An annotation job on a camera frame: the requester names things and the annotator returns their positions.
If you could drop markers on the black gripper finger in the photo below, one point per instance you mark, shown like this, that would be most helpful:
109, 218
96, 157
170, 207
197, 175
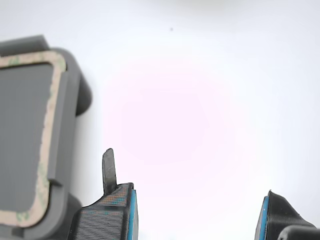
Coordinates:
277, 220

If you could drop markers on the grey plastic frame holder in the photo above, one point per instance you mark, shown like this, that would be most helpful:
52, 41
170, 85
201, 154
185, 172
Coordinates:
20, 125

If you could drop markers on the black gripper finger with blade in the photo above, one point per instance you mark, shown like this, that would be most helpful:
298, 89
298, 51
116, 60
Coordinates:
105, 220

